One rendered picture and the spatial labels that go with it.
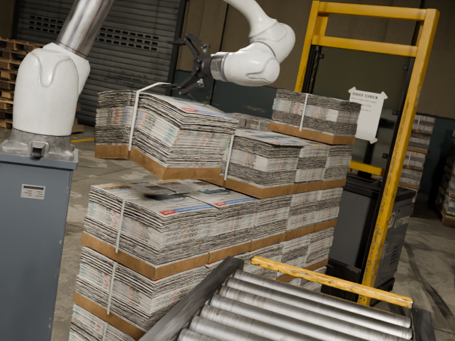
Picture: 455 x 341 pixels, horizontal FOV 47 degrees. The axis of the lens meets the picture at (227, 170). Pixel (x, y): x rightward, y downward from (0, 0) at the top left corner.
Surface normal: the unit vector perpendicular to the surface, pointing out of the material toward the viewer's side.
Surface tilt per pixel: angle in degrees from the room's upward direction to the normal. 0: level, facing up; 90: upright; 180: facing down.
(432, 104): 90
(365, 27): 90
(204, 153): 100
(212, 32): 90
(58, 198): 90
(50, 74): 71
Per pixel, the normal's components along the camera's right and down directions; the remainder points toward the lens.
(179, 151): 0.73, 0.41
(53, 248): 0.27, 0.22
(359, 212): -0.58, 0.04
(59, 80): 0.65, -0.01
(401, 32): -0.29, 0.11
